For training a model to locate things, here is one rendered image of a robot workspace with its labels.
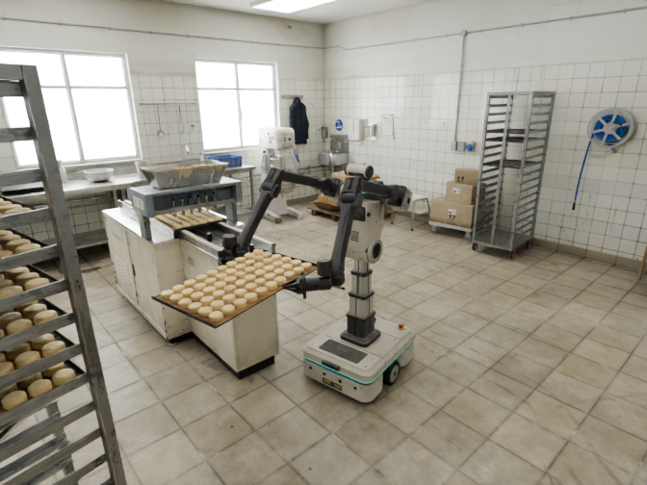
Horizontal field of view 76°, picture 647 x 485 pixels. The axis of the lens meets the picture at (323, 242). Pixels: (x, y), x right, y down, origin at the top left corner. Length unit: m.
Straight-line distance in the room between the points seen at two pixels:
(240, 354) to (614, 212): 4.24
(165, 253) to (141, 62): 3.61
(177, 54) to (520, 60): 4.35
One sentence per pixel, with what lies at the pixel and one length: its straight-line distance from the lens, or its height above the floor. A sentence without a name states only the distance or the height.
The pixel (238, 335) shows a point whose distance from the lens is 2.74.
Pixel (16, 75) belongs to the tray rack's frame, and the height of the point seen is 1.80.
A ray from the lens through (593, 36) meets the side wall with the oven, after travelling 5.54.
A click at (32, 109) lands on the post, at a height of 1.73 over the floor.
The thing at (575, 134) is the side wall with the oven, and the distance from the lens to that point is 5.52.
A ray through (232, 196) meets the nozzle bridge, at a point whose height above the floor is 1.05.
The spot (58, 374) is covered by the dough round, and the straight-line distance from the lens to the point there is 1.35.
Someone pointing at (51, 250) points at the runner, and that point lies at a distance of 1.17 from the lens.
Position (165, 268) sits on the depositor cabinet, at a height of 0.64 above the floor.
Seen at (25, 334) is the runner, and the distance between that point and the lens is 1.21.
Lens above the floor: 1.74
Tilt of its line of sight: 19 degrees down
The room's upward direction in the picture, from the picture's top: 1 degrees counter-clockwise
